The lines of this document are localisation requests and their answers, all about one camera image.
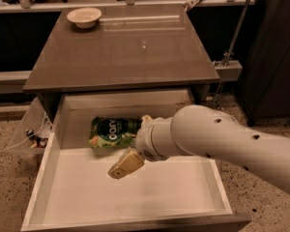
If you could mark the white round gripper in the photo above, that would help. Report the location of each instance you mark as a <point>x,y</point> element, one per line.
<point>144,143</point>

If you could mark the green chip bag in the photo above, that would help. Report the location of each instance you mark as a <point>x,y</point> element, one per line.
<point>113,132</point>

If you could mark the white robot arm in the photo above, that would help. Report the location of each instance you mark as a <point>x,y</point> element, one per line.
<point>197,130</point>

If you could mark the open white bottom drawer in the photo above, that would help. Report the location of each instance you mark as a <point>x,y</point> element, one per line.
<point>73,192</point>

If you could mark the grey drawer cabinet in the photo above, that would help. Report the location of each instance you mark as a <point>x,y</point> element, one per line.
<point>132,47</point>

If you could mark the white ceramic bowl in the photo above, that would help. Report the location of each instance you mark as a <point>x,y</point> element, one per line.
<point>84,18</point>

